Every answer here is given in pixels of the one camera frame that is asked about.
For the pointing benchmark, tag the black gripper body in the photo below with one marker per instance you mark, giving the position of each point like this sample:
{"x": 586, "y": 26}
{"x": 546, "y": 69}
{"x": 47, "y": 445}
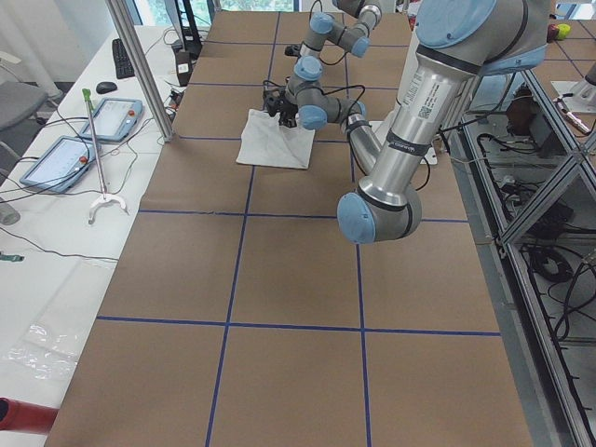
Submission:
{"x": 285, "y": 110}

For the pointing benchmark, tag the grey t-shirt with cartoon print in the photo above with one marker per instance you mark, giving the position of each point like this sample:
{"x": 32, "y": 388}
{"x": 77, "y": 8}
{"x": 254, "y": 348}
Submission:
{"x": 266, "y": 143}

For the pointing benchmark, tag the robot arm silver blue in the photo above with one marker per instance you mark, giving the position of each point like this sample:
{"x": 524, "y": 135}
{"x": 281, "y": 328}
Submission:
{"x": 456, "y": 40}
{"x": 324, "y": 28}

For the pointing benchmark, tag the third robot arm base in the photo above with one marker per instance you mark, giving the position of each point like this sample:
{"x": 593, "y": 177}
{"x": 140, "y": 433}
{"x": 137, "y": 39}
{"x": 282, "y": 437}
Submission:
{"x": 576, "y": 98}

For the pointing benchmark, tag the black monitor stand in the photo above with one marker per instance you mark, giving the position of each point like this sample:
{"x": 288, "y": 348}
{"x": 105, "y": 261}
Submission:
{"x": 189, "y": 44}

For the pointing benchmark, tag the black keyboard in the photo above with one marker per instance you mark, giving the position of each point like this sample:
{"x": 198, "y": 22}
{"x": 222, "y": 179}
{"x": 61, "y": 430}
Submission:
{"x": 123, "y": 65}

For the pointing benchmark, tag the upper teach pendant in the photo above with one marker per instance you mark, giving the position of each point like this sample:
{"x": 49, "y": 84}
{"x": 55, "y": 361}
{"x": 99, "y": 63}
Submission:
{"x": 114, "y": 118}

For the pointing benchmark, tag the teach pendant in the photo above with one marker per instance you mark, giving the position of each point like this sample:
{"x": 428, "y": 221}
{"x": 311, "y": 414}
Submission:
{"x": 62, "y": 165}
{"x": 114, "y": 118}

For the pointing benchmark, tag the black computer mouse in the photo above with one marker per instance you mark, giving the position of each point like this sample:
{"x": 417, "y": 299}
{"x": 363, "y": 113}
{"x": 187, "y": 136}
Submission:
{"x": 105, "y": 87}

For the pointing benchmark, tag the metal reacher grabber tool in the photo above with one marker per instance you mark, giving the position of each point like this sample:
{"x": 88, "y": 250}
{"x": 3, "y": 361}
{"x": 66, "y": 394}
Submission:
{"x": 105, "y": 198}

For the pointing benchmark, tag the lower teach pendant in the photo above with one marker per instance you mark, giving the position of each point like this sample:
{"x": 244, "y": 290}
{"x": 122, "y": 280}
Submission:
{"x": 62, "y": 165}

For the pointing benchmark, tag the grey office chair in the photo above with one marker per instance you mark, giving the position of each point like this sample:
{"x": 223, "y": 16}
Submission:
{"x": 20, "y": 101}

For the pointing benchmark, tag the clear plastic sheet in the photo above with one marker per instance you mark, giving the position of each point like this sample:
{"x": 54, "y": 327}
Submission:
{"x": 46, "y": 353}

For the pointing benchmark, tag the red fire extinguisher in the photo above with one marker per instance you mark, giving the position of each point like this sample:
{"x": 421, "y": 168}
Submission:
{"x": 26, "y": 417}

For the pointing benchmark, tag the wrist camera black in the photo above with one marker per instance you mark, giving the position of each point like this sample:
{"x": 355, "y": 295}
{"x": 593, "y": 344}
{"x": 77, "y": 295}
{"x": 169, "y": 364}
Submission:
{"x": 273, "y": 97}
{"x": 293, "y": 50}

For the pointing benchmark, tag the aluminium frame post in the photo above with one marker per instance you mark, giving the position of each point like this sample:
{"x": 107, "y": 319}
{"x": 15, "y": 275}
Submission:
{"x": 127, "y": 33}

